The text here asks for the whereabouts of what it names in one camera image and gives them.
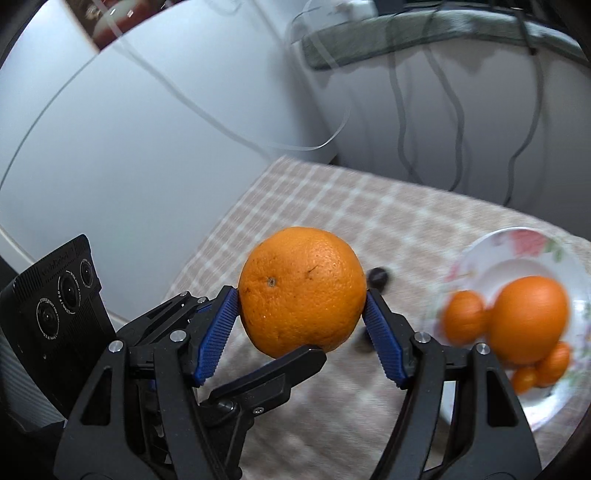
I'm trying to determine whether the large dimpled orange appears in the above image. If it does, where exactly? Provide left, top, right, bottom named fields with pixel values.
left=238, top=226, right=368, bottom=360

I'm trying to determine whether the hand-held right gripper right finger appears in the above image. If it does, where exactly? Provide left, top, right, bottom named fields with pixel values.
left=361, top=290, right=542, bottom=480

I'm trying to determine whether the white refrigerator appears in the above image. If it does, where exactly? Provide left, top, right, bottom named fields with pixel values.
left=0, top=0, right=342, bottom=319

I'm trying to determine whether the black ring light cable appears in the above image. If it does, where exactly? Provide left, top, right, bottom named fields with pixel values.
left=501, top=14, right=543, bottom=206

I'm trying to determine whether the white floral plate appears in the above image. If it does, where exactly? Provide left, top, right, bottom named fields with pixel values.
left=431, top=227, right=591, bottom=433

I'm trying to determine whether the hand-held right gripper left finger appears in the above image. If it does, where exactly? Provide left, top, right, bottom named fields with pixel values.
left=54, top=285, right=245, bottom=480

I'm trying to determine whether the small tangerine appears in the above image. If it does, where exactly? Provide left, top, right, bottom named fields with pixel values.
left=536, top=342, right=572, bottom=387
left=442, top=291, right=489, bottom=346
left=510, top=364, right=539, bottom=394

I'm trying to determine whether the large smooth orange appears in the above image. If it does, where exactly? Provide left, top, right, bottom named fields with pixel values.
left=487, top=276, right=570, bottom=365

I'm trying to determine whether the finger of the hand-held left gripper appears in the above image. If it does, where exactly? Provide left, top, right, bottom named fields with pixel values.
left=198, top=344, right=328, bottom=480
left=115, top=290, right=223, bottom=352

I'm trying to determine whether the long white cable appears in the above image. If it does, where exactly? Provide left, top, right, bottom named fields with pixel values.
left=90, top=0, right=349, bottom=151

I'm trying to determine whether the red and white package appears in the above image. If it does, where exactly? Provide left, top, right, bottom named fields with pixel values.
left=65, top=0, right=178, bottom=51

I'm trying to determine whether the beige checked tablecloth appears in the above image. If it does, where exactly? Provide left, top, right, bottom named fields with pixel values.
left=164, top=156, right=587, bottom=480

